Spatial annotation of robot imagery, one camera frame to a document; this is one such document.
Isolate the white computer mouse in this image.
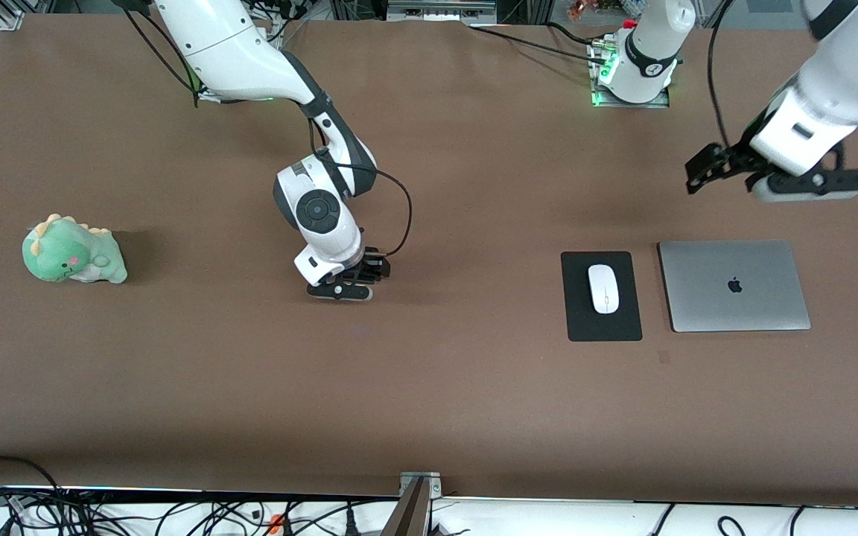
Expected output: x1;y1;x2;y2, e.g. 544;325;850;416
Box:
587;264;620;315

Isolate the black mouse pad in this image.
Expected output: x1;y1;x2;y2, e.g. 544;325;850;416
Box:
560;251;644;342

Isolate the silver closed laptop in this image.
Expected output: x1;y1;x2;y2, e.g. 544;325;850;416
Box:
658;240;812;333

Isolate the green plush dinosaur toy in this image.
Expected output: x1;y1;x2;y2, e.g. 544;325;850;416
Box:
22;214;129;285

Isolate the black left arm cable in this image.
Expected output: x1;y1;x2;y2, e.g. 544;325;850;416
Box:
708;0;735;150

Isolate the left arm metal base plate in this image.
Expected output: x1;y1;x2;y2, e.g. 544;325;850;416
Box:
589;36;672;109

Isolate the black cable across table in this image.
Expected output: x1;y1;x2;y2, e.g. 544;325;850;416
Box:
466;25;608;66

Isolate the metal mount post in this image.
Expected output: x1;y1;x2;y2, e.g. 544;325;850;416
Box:
381;471;442;536

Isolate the aluminium frame rail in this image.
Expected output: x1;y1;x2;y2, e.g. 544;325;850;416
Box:
387;0;497;23

